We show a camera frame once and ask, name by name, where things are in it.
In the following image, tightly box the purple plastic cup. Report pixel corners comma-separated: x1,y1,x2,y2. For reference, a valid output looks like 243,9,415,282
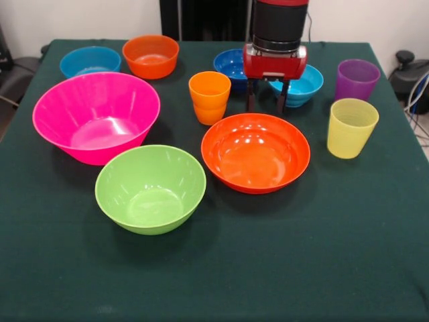
334,58,381,103

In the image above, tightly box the dark green table cloth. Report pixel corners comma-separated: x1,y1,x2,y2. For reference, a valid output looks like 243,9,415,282
0,39,429,322

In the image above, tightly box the bundle of floor cables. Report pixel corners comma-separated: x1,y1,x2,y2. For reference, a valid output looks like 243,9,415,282
404,72,429,148

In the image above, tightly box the cyan ribbed bowl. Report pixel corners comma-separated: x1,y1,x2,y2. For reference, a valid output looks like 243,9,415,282
267,63,324,109

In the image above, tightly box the green plastic bowl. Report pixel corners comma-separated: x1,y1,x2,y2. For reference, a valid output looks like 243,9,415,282
95,144,207,236

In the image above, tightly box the dark blue ribbed bowl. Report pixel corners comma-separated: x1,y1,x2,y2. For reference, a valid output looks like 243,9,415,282
213,48,259,93

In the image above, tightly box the orange plastic cup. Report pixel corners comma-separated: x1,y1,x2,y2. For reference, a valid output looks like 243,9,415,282
188,70,233,110
193,100,228,126

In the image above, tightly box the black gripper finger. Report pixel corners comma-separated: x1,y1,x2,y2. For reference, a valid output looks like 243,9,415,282
276,79,291,114
245,77,259,113

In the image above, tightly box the orange translucent bowl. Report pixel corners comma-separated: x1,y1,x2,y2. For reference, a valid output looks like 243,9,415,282
121,34,180,81

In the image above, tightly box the red-orange shallow bowl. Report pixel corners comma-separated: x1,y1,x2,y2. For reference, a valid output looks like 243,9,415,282
200,112,312,195

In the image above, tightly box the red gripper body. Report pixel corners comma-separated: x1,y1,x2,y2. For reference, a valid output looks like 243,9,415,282
243,43,308,83

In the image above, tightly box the dark grey chair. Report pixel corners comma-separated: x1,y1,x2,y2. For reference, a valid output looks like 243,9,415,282
0,56,40,101

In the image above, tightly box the yellow plastic cup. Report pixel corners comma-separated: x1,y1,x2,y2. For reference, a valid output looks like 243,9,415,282
326,97,380,160

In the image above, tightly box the black floor device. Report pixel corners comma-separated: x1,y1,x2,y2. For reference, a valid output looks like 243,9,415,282
388,50,429,99

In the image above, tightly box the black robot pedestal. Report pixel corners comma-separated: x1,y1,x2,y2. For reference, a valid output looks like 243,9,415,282
158,0,254,42

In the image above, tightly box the light blue translucent bowl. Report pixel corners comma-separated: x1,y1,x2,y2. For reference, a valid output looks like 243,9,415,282
59,46,122,79

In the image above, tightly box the large pink plastic bowl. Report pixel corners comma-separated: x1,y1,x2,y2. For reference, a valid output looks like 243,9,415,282
32,71,162,166

